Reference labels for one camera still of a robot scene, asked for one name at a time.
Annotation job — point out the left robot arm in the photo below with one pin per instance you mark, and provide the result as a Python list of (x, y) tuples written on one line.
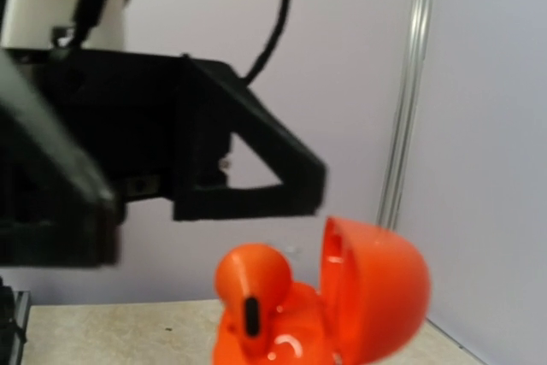
[(94, 25)]

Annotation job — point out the left aluminium frame post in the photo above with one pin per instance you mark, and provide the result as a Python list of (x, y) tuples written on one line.
[(404, 118)]

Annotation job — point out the front aluminium rail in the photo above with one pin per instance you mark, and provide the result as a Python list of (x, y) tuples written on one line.
[(15, 310)]

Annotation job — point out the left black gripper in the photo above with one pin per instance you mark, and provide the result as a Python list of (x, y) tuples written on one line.
[(82, 134)]

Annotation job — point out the red earbud with yellow tip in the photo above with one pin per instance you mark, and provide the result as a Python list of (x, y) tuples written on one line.
[(252, 280)]

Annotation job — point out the red earbud charging case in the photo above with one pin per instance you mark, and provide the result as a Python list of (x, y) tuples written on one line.
[(374, 292)]

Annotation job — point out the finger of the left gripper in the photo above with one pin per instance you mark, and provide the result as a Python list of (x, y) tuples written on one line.
[(234, 159)]

